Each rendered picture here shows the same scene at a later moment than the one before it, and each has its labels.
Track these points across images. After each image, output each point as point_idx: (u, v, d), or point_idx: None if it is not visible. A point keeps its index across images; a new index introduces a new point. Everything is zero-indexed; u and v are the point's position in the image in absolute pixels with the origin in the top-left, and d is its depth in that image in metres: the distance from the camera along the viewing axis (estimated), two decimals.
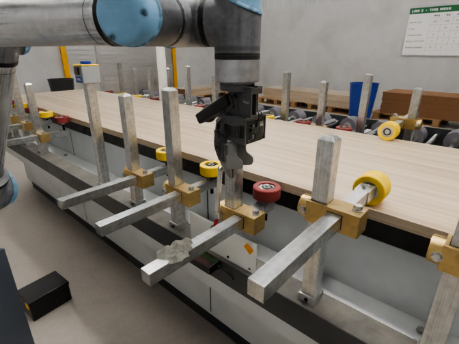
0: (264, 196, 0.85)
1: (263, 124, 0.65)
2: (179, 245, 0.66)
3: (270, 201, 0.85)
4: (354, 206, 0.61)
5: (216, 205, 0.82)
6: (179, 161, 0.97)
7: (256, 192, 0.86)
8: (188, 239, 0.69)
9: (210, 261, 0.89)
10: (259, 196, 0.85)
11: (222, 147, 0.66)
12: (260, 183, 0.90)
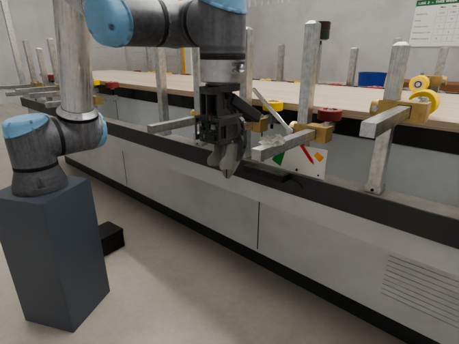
0: (330, 115, 1.01)
1: (218, 130, 0.60)
2: (276, 136, 0.82)
3: (334, 119, 1.02)
4: (421, 97, 0.77)
5: (281, 122, 1.01)
6: (250, 94, 1.13)
7: (322, 113, 1.02)
8: None
9: (282, 173, 1.05)
10: (326, 115, 1.02)
11: None
12: (324, 108, 1.06)
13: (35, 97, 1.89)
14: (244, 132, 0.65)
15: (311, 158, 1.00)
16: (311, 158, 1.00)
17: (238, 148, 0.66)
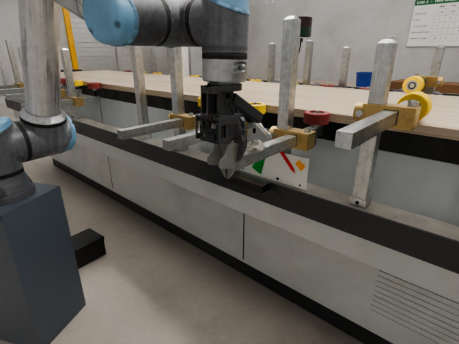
0: (316, 119, 0.95)
1: (218, 128, 0.61)
2: (255, 142, 0.76)
3: (321, 123, 0.95)
4: (410, 102, 0.69)
5: (259, 127, 0.93)
6: None
7: (308, 117, 0.96)
8: (260, 141, 0.79)
9: (261, 182, 0.97)
10: (311, 119, 0.95)
11: None
12: (310, 110, 0.99)
13: (12, 98, 1.81)
14: (245, 132, 0.65)
15: (292, 166, 0.92)
16: (291, 166, 0.92)
17: (238, 148, 0.66)
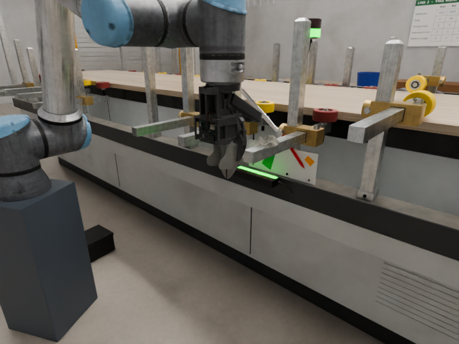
0: (325, 116, 0.99)
1: (217, 130, 0.60)
2: (270, 137, 0.80)
3: (330, 120, 0.99)
4: (416, 99, 0.73)
5: (270, 124, 0.97)
6: (239, 95, 1.09)
7: (317, 114, 1.00)
8: (274, 136, 0.83)
9: (272, 177, 1.01)
10: (321, 116, 0.99)
11: None
12: (319, 108, 1.04)
13: (23, 97, 1.85)
14: (244, 132, 0.65)
15: (302, 162, 0.96)
16: (301, 162, 0.96)
17: (238, 148, 0.66)
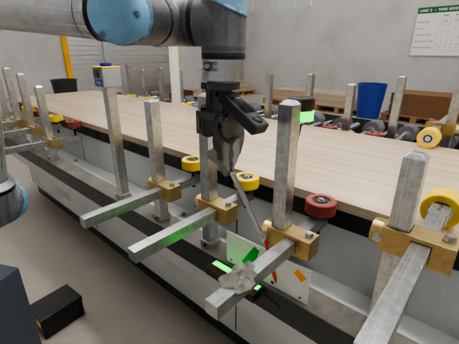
0: (321, 211, 0.77)
1: (198, 119, 0.69)
2: (244, 270, 0.59)
3: (326, 216, 0.78)
4: (447, 237, 0.51)
5: (254, 223, 0.74)
6: (214, 174, 0.88)
7: (311, 207, 0.79)
8: (251, 263, 0.62)
9: None
10: (315, 211, 0.78)
11: None
12: (313, 196, 0.82)
13: None
14: (216, 132, 0.65)
15: (276, 276, 0.78)
16: (275, 276, 0.77)
17: (216, 147, 0.67)
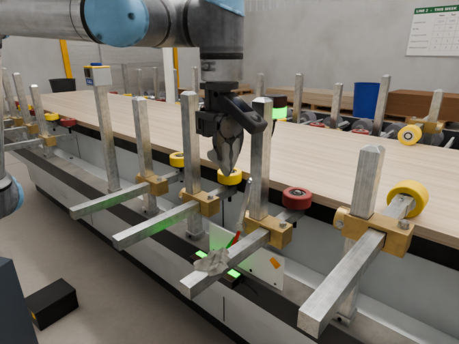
0: (296, 203, 0.82)
1: (197, 119, 0.69)
2: (217, 255, 0.63)
3: (301, 207, 0.82)
4: (400, 222, 0.56)
5: (240, 217, 0.77)
6: (197, 168, 0.92)
7: (287, 199, 0.83)
8: (225, 250, 0.66)
9: (232, 274, 0.84)
10: (291, 203, 0.82)
11: None
12: (290, 189, 0.87)
13: None
14: (215, 132, 0.65)
15: None
16: None
17: (216, 147, 0.67)
